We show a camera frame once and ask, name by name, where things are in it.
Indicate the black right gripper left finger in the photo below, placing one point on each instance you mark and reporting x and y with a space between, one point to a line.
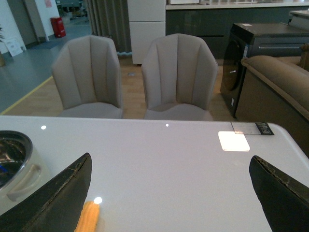
56 206

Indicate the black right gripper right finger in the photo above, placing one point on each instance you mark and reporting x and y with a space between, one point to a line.
284 200

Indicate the yellow corn cob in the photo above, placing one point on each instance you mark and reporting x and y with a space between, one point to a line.
88 217

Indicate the label sticker on table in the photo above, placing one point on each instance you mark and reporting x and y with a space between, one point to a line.
254 128

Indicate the tan sofa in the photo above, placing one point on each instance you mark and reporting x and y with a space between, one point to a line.
277 91

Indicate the left beige upholstered chair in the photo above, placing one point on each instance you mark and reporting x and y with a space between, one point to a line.
87 75

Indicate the beige upholstered chair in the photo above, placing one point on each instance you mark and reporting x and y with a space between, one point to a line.
87 75
179 73

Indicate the white sign board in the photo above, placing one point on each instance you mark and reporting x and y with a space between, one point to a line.
15 46

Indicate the right beige upholstered chair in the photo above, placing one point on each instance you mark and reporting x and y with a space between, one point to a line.
179 73

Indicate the black washing machine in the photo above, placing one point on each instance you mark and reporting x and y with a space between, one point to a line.
256 42

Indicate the red bin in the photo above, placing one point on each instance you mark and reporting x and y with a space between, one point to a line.
58 27

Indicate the grey ribbed curtain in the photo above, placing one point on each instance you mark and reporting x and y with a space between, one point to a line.
109 18

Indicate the dark grey kitchen counter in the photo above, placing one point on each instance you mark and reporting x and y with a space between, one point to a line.
214 21

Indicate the white refrigerator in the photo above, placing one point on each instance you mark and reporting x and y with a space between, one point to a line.
147 21

